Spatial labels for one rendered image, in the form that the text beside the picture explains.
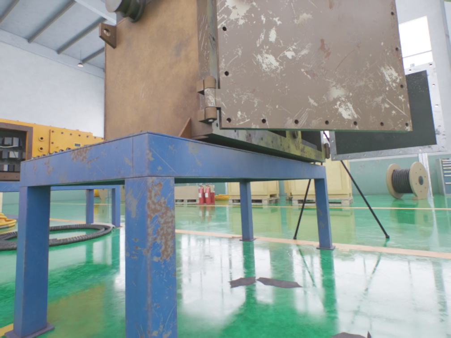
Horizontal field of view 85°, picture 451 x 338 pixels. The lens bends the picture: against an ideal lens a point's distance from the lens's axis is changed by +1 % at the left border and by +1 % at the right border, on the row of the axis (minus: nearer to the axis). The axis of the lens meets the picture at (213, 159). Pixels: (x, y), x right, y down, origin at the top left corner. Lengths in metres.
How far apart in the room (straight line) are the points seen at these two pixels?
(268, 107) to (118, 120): 0.63
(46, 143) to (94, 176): 2.65
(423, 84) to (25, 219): 2.22
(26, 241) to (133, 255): 0.63
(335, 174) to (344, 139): 3.93
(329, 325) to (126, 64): 1.25
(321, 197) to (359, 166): 8.21
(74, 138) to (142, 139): 2.92
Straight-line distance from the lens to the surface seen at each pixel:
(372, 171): 10.26
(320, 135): 1.98
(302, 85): 0.80
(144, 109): 0.97
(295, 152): 1.35
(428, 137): 2.01
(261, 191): 6.48
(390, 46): 1.08
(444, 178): 9.03
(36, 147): 3.31
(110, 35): 1.24
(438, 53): 11.14
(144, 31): 1.10
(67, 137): 3.43
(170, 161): 0.59
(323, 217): 2.13
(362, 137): 2.03
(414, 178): 7.47
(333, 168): 5.97
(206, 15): 0.83
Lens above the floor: 0.51
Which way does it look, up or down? 6 degrees up
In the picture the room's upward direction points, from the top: 2 degrees counter-clockwise
